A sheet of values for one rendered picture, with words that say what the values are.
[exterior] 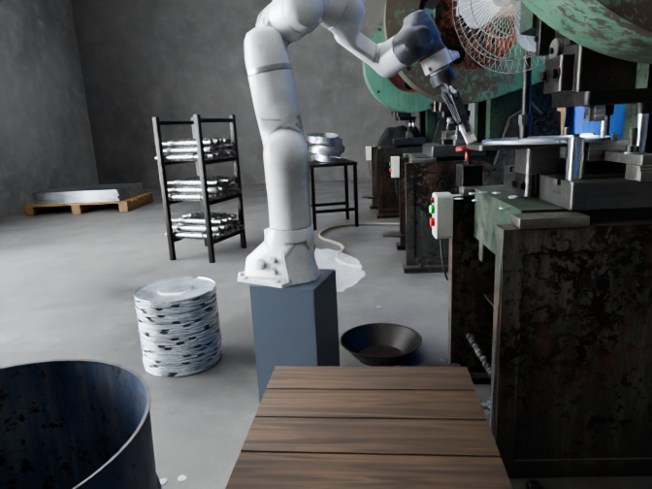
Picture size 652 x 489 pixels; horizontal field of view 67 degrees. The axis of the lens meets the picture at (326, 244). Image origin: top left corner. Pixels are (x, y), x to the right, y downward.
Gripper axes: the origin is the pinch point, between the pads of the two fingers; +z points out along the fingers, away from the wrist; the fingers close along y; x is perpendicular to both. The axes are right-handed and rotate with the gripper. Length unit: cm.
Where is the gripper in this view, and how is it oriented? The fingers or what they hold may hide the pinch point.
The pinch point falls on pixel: (467, 132)
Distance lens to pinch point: 163.9
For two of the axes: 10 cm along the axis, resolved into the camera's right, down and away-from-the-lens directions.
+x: 8.9, -4.4, -1.3
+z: 4.6, 8.7, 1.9
